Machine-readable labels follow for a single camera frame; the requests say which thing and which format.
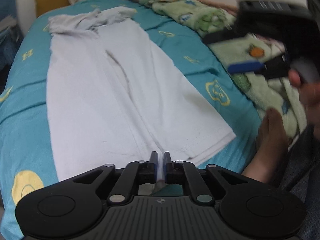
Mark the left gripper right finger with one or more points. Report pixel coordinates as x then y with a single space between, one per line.
167 166

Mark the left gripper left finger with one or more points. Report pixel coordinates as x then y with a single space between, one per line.
153 165

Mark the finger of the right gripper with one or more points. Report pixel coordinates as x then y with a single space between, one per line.
220 36
245 67

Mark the white garment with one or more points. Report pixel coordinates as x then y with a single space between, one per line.
113 96

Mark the person's right hand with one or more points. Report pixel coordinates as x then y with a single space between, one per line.
309 95

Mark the green cartoon blanket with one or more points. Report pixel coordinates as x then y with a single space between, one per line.
206 17

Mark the person's bare foot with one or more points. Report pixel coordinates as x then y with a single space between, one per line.
272 144

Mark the teal patterned bed sheet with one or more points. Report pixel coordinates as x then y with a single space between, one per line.
25 143

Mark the blue covered chair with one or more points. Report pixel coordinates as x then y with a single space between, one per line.
9 47

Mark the grey cloth on chair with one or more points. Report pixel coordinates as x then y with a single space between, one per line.
9 28

